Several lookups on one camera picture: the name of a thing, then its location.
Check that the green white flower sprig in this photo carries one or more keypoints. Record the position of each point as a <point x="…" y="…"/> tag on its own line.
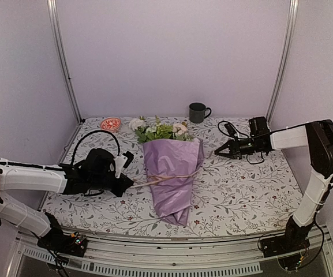
<point x="159" y="130"/>

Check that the white rose long stem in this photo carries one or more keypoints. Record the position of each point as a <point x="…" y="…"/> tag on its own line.
<point x="138" y="125"/>

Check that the left aluminium frame post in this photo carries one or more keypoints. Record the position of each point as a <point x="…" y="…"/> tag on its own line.
<point x="55" y="26"/>

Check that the pink rose stem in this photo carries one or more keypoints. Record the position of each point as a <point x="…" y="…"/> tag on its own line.
<point x="179" y="129"/>

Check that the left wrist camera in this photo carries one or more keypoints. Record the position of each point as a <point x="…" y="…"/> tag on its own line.
<point x="120" y="162"/>

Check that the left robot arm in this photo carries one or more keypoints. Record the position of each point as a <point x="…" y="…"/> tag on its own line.
<point x="20" y="176"/>

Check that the beige raffia ribbon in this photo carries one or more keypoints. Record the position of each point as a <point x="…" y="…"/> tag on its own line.
<point x="156" y="179"/>

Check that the red patterned ceramic bowl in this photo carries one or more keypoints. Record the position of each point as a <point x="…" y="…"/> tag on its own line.
<point x="111" y="124"/>

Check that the aluminium frame post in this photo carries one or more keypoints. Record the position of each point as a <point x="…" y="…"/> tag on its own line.
<point x="55" y="26"/>
<point x="288" y="38"/>

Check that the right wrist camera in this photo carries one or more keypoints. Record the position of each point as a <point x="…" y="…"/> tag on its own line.
<point x="231" y="131"/>

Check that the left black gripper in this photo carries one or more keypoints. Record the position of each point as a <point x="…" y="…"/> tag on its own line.
<point x="125" y="183"/>

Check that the front aluminium rail base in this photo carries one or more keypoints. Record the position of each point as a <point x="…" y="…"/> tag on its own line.
<point x="120" y="255"/>

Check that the dark grey metal mug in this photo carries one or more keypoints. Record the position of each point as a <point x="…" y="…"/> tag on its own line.
<point x="198" y="112"/>

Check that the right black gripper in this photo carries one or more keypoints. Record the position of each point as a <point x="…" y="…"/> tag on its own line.
<point x="229" y="144"/>

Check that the purple pink wrapping paper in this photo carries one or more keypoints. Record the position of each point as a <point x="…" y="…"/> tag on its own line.
<point x="172" y="199"/>

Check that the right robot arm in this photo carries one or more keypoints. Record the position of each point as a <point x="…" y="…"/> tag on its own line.
<point x="317" y="138"/>

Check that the right aluminium frame post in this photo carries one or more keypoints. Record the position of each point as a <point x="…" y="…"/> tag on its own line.
<point x="288" y="38"/>

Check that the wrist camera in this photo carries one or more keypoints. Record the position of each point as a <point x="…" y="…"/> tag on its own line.
<point x="231" y="131"/>
<point x="120" y="162"/>

